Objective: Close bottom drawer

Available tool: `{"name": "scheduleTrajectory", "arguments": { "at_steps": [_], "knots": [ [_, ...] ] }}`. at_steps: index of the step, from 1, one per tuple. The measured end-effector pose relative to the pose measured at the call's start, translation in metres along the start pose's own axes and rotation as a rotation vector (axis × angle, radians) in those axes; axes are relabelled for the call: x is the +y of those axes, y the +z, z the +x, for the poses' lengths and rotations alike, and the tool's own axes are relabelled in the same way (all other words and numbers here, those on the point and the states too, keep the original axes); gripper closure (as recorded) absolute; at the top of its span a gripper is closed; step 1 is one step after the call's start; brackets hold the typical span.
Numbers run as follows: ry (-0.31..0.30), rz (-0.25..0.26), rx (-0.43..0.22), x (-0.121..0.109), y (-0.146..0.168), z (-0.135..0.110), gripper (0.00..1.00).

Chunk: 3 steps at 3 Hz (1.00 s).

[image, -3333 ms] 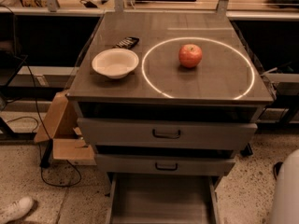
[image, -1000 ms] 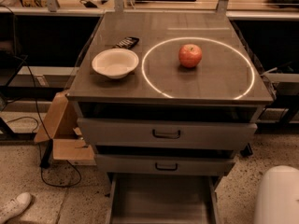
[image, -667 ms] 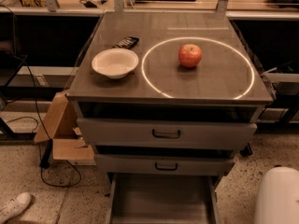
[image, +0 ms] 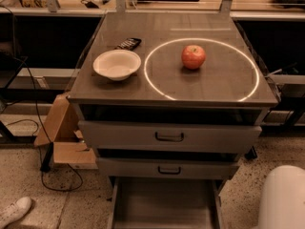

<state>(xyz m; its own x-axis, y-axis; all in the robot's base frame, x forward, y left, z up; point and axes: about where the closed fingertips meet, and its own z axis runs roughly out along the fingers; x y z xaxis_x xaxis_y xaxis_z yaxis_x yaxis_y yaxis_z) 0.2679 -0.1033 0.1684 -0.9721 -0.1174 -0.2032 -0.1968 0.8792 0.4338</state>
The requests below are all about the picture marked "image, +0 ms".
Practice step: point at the red apple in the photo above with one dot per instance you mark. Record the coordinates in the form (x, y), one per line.
(193, 57)

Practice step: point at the grey drawer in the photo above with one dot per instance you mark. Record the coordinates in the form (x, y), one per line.
(169, 137)
(166, 164)
(160, 203)

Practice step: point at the background workbench shelf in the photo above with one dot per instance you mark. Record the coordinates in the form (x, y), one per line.
(244, 9)

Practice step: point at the grey drawer cabinet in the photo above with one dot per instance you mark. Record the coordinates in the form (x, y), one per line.
(228, 89)

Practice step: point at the cardboard box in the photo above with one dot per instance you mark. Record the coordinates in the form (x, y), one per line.
(63, 139)

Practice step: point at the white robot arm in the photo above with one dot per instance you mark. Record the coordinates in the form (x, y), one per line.
(282, 202)

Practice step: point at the grey middle drawer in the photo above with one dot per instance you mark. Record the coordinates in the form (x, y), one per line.
(166, 164)

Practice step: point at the grey bottom drawer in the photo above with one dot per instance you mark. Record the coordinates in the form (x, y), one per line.
(160, 203)

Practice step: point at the white sneaker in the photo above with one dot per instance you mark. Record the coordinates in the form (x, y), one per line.
(14, 211)

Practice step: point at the grey top drawer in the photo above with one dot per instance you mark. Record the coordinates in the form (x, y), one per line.
(169, 137)

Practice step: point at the black snack bar wrapper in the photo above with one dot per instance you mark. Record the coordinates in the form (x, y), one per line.
(129, 44)

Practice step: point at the white bowl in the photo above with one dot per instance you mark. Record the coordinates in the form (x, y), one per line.
(116, 65)

